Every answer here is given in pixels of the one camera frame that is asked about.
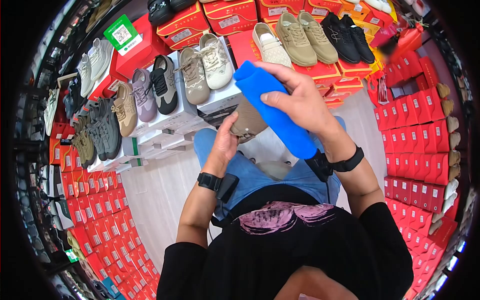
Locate person's right hand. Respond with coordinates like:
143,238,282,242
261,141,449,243
253,61,356,163

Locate person's left hand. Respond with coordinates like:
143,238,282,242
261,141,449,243
202,112,241,178

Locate person's left thumb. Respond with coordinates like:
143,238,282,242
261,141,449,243
224,112,241,132

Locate person's right index finger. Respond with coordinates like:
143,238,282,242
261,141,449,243
253,61,301,89

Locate person's right thumb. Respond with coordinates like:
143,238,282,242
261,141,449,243
260,90,304,115

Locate blue cleaning cloth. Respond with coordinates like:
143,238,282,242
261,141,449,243
233,61,319,160

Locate brown knit shoe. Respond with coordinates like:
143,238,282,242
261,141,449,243
229,95,269,145

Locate cream quilted slip-on shoe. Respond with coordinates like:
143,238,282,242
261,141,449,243
252,22,292,68

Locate khaki lace-up sneaker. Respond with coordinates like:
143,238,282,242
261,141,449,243
275,11,319,67
298,10,339,64

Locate stack of white shoe boxes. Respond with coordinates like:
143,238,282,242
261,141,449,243
86,35,244,173

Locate person's legs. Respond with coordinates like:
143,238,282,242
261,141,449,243
193,116,347,222

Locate beige patterned lace-up shoe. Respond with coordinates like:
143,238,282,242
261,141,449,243
178,47,211,106

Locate white patterned lace-up shoe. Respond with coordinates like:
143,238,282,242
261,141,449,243
199,33,234,91

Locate black wrist band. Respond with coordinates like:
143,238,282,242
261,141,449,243
304,146,365,183
197,172,240,204

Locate stack of red and orange boxes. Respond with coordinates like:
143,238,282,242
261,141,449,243
157,0,398,109

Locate black lace-up sneaker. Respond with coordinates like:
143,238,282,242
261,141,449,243
320,12,361,64
342,14,376,64

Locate black and grey sneaker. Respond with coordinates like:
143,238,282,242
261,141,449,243
150,55,179,115

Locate purple sneaker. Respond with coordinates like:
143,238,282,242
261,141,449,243
131,68,158,123

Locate tan mesh sneaker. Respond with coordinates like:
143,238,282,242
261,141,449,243
111,82,139,137

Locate large red display box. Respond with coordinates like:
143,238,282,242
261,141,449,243
115,13,173,79

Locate pair of grey sneakers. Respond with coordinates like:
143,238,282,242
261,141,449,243
87,97,122,161

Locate black chunky clog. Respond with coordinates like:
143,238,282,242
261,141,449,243
147,0,175,27

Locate red bag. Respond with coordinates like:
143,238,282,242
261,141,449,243
390,22,426,57

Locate green and white code sign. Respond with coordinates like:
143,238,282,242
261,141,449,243
103,14,143,57

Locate pair of olive sneakers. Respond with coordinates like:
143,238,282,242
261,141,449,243
71,116,96,169

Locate pair of white knit sneakers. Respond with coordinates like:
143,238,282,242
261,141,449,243
77,37,113,98

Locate person's body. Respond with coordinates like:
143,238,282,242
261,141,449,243
157,184,414,300

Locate row of beige shoes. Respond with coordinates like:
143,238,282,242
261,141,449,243
427,82,463,237

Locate full shop shelf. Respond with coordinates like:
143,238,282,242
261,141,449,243
15,0,124,300

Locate wall of red shoe boxes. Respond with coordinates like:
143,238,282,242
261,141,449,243
373,50,462,300
49,122,162,300

